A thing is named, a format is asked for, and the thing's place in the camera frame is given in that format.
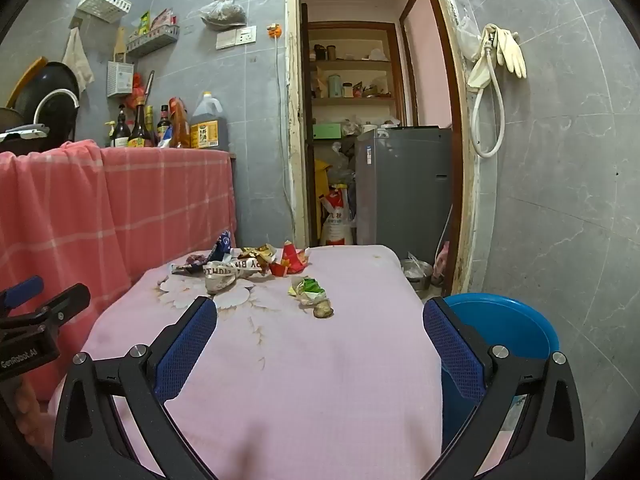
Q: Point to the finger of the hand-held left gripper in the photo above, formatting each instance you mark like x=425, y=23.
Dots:
x=60, y=302
x=22, y=290

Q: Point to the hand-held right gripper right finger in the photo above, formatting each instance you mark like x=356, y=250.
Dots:
x=450, y=350

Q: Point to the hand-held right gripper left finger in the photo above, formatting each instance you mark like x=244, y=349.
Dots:
x=187, y=345

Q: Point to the blue plastic basin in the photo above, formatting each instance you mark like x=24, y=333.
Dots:
x=500, y=320

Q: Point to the brown potato piece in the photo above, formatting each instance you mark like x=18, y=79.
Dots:
x=324, y=310

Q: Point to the red paper carton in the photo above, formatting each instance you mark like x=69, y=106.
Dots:
x=288, y=257

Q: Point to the white lettered crumpled wrapper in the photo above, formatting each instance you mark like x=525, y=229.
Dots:
x=222, y=277

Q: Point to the dark purple crumpled wrapper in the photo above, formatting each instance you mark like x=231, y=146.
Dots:
x=192, y=261

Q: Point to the metal pot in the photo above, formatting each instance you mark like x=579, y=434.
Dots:
x=417, y=272

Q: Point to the pink plastic bag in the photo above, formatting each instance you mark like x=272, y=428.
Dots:
x=441, y=262

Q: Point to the blue crumpled wrapper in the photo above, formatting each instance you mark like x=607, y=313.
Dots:
x=223, y=245

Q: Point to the red plaid cloth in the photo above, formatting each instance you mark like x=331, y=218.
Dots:
x=125, y=210

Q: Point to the yellow brown crumpled wrapper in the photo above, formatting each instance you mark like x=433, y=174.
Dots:
x=257, y=252

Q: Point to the pink floral tablecloth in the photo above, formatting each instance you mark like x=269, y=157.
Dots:
x=300, y=385

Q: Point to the green yellow crumpled wrapper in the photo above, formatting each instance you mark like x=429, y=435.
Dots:
x=306, y=290

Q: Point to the grey washing machine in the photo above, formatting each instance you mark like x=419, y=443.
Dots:
x=405, y=195

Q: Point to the white red sack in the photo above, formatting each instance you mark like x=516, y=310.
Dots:
x=336, y=225

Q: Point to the black pan with steel rim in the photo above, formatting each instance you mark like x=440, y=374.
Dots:
x=57, y=122

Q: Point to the tall dark sauce bottle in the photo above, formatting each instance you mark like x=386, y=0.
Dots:
x=140, y=132

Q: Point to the wooden cutting board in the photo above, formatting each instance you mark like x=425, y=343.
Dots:
x=25, y=80

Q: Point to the black wok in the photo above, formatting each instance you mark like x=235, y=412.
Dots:
x=50, y=80

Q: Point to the orange plastic bottle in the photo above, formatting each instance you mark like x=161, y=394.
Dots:
x=180, y=125

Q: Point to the cooking oil jug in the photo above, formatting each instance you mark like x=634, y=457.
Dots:
x=207, y=130

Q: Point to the yellow container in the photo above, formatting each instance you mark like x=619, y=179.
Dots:
x=321, y=175

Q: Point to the red plastic bag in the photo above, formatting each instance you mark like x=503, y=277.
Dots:
x=138, y=91

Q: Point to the white utensil holder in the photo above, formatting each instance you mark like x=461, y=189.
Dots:
x=120, y=80

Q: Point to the beige towel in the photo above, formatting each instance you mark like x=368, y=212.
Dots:
x=77, y=60

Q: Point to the green box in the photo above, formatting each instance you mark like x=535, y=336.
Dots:
x=327, y=131

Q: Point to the cream rubber glove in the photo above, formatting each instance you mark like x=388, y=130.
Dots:
x=480, y=72
x=512, y=52

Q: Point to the teal canister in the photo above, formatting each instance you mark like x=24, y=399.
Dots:
x=334, y=86

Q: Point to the yellow green seasoning packet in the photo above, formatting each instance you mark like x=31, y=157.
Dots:
x=144, y=24

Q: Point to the pink seasoning packet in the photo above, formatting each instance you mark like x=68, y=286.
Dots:
x=162, y=20

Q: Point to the wooden shelf unit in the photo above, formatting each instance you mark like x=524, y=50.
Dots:
x=350, y=65

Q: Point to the clear plastic bag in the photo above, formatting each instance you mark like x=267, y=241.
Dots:
x=467, y=40

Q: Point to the hanging plastic bag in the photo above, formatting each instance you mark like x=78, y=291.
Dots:
x=222, y=12

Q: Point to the wooden door frame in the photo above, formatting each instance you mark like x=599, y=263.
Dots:
x=295, y=110

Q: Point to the grey wall shelf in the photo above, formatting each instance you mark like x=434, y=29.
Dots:
x=150, y=42

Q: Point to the white plastic wall basket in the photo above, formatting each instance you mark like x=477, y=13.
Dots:
x=102, y=2

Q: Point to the white wall switch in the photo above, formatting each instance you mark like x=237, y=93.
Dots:
x=226, y=40

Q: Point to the white wall socket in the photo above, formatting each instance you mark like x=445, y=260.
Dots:
x=246, y=35

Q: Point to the orange wall hook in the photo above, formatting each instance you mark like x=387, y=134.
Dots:
x=274, y=31

